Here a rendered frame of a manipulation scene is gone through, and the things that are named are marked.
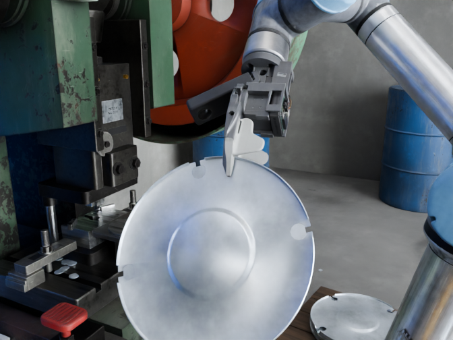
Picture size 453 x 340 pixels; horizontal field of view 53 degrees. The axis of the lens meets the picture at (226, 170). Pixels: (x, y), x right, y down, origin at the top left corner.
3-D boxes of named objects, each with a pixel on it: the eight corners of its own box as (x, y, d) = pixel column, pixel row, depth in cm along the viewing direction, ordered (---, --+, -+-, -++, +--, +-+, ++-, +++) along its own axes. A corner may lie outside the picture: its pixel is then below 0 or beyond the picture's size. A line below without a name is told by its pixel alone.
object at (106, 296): (190, 243, 135) (189, 224, 133) (79, 325, 96) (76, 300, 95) (110, 225, 148) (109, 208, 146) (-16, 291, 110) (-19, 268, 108)
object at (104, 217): (129, 227, 124) (128, 211, 123) (89, 249, 111) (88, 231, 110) (103, 221, 128) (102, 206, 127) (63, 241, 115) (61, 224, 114)
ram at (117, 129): (149, 176, 116) (144, 56, 108) (110, 193, 104) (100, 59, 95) (98, 168, 124) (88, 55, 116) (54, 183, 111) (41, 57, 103)
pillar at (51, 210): (61, 240, 116) (54, 187, 112) (54, 243, 114) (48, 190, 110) (54, 239, 117) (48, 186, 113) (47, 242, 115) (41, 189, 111)
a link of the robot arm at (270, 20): (282, -26, 78) (247, -2, 84) (272, 21, 73) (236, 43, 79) (311, 4, 82) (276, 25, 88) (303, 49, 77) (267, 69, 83)
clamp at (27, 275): (81, 260, 112) (77, 220, 109) (24, 293, 98) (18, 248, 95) (63, 255, 115) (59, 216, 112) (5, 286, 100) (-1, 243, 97)
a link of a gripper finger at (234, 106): (231, 131, 65) (243, 84, 69) (221, 131, 66) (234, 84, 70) (237, 150, 69) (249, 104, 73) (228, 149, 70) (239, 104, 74)
